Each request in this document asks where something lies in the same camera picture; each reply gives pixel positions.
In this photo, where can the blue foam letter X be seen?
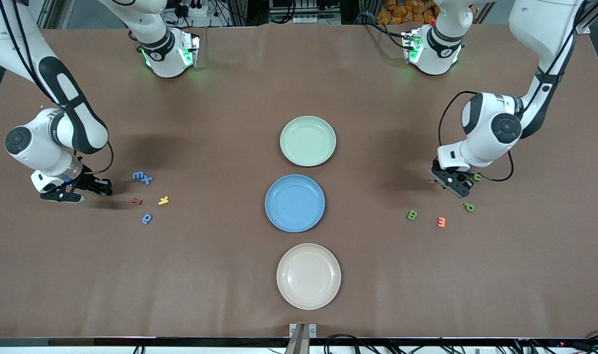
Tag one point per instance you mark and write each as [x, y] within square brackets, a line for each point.
[146, 180]

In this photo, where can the beige plate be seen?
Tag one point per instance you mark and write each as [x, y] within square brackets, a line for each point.
[308, 276]

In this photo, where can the white power strip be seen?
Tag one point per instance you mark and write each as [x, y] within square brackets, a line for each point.
[193, 9]

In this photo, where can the grey equipment box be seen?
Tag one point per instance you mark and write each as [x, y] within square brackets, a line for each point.
[303, 12]

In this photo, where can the blue plate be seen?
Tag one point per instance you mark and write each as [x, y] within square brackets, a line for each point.
[295, 203]

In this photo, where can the blue foam lowercase letter e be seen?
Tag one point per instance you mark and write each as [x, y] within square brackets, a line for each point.
[144, 220]

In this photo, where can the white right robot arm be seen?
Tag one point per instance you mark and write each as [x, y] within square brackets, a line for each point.
[72, 113]

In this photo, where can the green foam letter B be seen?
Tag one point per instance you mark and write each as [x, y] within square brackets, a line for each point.
[409, 215]

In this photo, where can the pile of orange objects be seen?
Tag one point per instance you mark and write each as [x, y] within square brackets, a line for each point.
[402, 12]

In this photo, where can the green foam letter P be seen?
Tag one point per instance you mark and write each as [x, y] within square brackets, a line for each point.
[472, 207]

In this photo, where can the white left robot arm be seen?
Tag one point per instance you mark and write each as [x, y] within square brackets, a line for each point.
[493, 128]

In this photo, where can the yellow foam letter K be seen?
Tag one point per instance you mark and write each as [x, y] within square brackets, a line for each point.
[163, 200]

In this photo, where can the pale green plate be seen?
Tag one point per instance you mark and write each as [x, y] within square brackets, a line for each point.
[308, 141]

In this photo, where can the grey metal camera bracket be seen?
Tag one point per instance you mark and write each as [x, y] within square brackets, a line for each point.
[302, 337]

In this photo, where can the orange foam letter E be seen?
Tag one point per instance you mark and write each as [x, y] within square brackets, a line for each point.
[444, 222]

